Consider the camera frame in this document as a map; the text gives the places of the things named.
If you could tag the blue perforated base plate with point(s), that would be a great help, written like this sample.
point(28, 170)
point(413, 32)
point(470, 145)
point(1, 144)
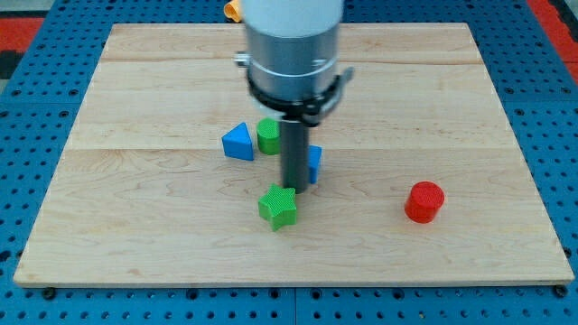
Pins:
point(43, 95)

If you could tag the orange yellow block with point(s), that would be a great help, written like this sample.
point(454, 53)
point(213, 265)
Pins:
point(233, 11)

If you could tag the blue triangle block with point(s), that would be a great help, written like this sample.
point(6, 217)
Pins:
point(237, 143)

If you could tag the green star block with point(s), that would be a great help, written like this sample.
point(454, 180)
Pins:
point(278, 207)

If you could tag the green cylinder block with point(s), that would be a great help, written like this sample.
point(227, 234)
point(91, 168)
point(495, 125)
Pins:
point(268, 136)

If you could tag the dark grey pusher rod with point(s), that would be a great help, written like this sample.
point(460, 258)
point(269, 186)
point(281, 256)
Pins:
point(294, 146)

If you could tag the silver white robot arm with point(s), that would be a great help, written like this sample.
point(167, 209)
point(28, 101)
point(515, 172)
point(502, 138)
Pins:
point(292, 58)

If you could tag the red cylinder block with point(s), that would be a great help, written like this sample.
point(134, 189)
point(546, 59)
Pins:
point(424, 201)

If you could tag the light wooden board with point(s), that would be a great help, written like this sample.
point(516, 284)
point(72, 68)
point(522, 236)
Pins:
point(143, 195)

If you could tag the blue block behind rod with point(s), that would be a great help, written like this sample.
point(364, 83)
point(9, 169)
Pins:
point(315, 157)

